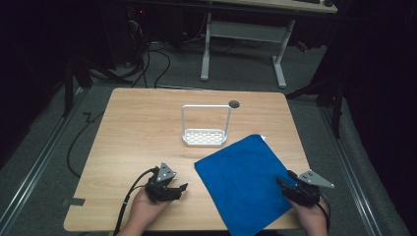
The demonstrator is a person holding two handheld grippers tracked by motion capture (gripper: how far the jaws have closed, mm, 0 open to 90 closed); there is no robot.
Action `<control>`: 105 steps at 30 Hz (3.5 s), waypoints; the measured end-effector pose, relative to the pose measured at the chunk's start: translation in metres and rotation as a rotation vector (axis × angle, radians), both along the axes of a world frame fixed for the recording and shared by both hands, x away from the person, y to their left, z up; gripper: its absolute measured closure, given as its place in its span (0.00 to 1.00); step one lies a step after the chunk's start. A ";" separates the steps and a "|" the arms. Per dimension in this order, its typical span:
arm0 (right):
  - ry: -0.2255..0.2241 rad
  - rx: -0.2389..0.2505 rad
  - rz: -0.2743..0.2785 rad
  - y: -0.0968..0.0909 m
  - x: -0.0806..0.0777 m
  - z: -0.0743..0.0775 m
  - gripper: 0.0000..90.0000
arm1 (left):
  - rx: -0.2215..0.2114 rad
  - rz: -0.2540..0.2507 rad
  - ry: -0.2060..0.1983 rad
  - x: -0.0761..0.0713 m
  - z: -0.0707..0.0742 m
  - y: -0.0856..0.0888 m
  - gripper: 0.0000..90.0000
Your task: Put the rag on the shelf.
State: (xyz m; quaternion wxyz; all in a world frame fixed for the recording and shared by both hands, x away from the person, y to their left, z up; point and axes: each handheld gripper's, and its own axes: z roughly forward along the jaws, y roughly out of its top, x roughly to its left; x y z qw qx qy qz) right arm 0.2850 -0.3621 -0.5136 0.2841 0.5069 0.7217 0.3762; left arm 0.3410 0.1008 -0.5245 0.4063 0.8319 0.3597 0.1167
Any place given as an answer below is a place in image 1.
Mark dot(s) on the metal floor rail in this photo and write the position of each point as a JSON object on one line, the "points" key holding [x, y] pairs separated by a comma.
{"points": [[352, 177], [36, 167]]}

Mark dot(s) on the grey tape strip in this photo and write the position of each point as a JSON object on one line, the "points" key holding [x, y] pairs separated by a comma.
{"points": [[74, 201]]}

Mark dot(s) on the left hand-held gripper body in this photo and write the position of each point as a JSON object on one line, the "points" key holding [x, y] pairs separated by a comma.
{"points": [[162, 173]]}

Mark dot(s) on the black metal stand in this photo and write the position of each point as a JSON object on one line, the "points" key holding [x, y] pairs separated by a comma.
{"points": [[331, 95], [77, 75]]}

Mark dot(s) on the person's right hand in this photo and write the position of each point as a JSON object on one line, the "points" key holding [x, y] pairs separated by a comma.
{"points": [[313, 219]]}

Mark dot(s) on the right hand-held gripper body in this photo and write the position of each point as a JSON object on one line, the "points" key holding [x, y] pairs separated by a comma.
{"points": [[308, 193]]}

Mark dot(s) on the white-framed desk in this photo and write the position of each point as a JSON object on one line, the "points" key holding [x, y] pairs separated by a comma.
{"points": [[246, 31]]}

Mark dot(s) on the person's left hand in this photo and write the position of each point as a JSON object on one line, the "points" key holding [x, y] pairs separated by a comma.
{"points": [[142, 211]]}

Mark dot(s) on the dark computer mouse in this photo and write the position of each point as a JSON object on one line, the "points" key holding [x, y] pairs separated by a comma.
{"points": [[328, 3]]}

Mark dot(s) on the blue cloth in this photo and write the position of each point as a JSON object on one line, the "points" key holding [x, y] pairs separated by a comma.
{"points": [[242, 180]]}

